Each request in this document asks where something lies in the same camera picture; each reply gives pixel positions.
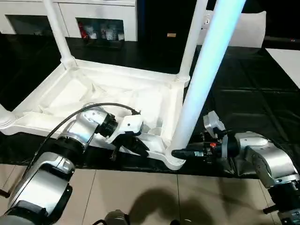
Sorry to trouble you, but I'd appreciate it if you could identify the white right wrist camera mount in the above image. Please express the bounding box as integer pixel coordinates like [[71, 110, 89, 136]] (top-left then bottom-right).
[[202, 110, 229, 161]]

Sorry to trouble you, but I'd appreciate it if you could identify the white plastic table top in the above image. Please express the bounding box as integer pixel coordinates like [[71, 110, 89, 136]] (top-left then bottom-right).
[[0, 58, 188, 171]]

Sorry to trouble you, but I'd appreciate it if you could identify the white cabinet with glass doors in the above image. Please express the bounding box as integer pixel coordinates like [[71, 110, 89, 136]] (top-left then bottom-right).
[[0, 0, 139, 42]]

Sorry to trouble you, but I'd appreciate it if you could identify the black work mat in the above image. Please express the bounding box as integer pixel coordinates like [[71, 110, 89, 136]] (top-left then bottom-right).
[[0, 33, 300, 179]]

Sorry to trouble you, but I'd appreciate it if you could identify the black cabinet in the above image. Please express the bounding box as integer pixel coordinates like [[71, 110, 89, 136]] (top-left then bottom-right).
[[137, 0, 300, 47]]

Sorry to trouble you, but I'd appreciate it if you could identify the black robot left foot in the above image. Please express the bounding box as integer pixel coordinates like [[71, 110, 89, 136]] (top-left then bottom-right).
[[103, 210, 132, 225]]

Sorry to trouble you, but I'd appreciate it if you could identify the white plastic bag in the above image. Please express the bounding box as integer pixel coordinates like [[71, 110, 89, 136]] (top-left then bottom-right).
[[199, 10, 267, 49]]

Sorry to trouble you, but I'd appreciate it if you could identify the white plastic table leg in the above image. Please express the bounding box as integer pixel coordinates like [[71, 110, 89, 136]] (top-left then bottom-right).
[[169, 0, 247, 163], [43, 0, 78, 70], [0, 104, 16, 130], [176, 0, 210, 86]]

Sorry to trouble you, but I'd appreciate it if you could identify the white side table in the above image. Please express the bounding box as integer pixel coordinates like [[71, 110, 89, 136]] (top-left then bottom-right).
[[266, 47, 300, 90]]

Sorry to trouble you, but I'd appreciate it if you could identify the red bottle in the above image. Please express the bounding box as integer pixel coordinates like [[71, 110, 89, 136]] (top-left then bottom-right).
[[80, 23, 89, 39]]

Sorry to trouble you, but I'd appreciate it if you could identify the black bar with red mark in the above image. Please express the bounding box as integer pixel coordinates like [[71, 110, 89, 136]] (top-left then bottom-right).
[[265, 37, 300, 45]]

